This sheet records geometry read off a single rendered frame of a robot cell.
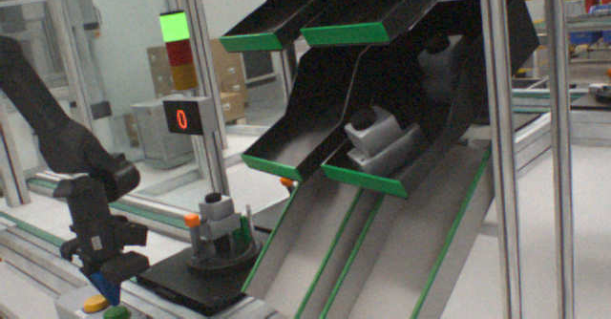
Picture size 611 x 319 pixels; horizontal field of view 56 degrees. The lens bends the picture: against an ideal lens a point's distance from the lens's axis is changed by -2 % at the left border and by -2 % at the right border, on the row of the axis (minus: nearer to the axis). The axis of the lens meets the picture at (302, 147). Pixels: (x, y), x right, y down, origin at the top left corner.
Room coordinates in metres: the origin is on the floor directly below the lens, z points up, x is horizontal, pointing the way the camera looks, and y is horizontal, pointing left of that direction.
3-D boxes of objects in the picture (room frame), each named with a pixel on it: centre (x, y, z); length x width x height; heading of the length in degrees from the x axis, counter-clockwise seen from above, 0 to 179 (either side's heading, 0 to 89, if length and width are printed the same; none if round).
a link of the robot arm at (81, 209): (0.83, 0.33, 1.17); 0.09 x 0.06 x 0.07; 159
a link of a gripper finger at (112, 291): (0.82, 0.32, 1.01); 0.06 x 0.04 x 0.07; 134
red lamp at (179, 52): (1.19, 0.21, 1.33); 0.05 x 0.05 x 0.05
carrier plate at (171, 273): (0.97, 0.17, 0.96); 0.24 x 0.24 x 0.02; 44
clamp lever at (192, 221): (0.94, 0.20, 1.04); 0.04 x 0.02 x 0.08; 134
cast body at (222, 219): (0.98, 0.16, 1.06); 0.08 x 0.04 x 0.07; 134
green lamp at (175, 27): (1.19, 0.21, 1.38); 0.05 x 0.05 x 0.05
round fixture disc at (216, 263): (0.97, 0.17, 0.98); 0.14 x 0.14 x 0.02
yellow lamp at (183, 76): (1.19, 0.21, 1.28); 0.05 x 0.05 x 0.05
